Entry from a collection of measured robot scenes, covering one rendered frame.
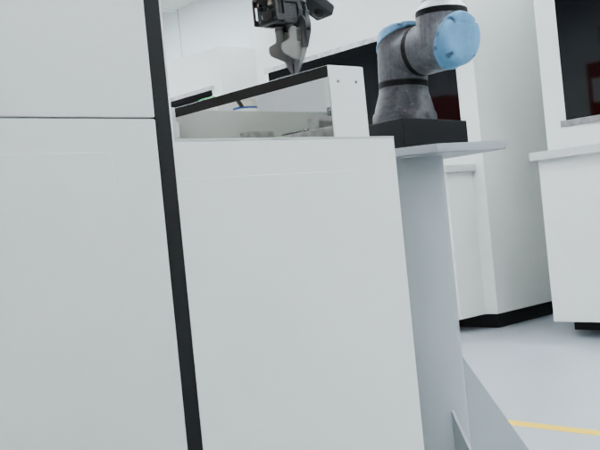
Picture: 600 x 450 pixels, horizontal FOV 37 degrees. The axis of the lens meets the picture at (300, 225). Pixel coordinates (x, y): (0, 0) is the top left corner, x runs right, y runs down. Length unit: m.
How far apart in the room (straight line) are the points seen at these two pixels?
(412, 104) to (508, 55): 3.21
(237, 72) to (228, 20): 1.39
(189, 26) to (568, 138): 4.64
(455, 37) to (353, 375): 0.81
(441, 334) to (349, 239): 0.58
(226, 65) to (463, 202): 2.42
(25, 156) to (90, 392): 0.27
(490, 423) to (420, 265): 0.46
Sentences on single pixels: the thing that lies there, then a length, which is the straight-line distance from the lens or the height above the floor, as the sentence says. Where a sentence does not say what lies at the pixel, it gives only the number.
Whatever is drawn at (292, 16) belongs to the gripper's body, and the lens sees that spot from 1.78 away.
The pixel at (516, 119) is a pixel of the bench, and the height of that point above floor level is 1.14.
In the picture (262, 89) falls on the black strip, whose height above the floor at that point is 0.95.
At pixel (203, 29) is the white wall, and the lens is 8.29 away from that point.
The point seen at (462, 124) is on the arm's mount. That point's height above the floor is 0.87.
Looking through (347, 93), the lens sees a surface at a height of 0.91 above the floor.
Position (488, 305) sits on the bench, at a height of 0.12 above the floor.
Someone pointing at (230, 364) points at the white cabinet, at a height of 0.47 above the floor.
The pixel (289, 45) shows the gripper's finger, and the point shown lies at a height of 1.02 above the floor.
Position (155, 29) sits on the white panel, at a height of 0.93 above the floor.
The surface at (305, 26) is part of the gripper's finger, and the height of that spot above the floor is 1.06.
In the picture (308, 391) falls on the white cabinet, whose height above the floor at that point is 0.40.
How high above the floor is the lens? 0.68
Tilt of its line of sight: level
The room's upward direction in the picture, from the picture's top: 6 degrees counter-clockwise
